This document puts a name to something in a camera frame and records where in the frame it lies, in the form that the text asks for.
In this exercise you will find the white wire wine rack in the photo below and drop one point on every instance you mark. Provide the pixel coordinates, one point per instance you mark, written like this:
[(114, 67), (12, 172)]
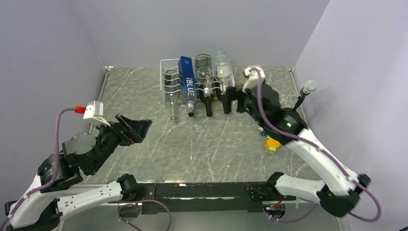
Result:
[(166, 64)]

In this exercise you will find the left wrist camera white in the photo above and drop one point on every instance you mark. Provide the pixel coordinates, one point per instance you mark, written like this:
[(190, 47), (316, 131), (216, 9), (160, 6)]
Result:
[(93, 113)]

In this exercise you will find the dark wine bottle front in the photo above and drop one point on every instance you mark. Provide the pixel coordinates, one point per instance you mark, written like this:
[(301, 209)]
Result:
[(190, 111)]

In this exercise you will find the clear bottle silver cap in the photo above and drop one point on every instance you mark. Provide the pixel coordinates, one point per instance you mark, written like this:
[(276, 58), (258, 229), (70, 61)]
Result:
[(223, 69), (204, 72)]

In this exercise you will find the clear bottle silver cap front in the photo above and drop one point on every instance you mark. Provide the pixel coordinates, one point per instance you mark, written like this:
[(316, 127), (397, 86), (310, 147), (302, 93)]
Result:
[(204, 72)]

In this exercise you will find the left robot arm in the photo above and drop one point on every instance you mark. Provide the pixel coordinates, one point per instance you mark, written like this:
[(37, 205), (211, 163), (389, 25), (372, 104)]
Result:
[(46, 203)]

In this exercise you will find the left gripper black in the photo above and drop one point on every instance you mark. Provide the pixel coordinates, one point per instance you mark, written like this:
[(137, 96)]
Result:
[(141, 127)]

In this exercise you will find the blue square glass bottle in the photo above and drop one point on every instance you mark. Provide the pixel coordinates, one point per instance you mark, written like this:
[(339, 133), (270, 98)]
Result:
[(187, 81)]

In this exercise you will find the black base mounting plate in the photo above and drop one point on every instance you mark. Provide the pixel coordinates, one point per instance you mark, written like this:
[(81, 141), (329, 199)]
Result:
[(200, 197)]

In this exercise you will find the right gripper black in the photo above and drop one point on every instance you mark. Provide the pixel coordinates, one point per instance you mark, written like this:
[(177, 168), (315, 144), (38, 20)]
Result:
[(234, 91)]

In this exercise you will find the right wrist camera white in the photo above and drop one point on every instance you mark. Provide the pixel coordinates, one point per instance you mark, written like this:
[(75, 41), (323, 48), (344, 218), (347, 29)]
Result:
[(251, 74)]

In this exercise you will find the dark wine bottle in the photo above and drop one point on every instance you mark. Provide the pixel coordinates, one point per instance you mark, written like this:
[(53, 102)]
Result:
[(206, 98), (190, 111), (224, 98)]

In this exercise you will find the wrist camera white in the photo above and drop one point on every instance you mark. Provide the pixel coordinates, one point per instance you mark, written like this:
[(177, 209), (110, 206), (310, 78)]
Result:
[(251, 74), (93, 113)]

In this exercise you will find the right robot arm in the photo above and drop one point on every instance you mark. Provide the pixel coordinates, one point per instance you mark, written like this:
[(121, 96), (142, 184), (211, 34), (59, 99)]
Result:
[(339, 189)]

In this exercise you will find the clear glass bottle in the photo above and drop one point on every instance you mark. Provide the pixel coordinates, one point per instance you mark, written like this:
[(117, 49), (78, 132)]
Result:
[(172, 92)]

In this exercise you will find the colourful small blocks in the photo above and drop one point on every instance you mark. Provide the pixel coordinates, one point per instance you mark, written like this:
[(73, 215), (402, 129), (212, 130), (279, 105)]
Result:
[(271, 144)]

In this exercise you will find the microphone on black stand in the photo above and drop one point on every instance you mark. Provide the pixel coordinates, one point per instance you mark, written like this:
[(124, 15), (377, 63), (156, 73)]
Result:
[(309, 87)]

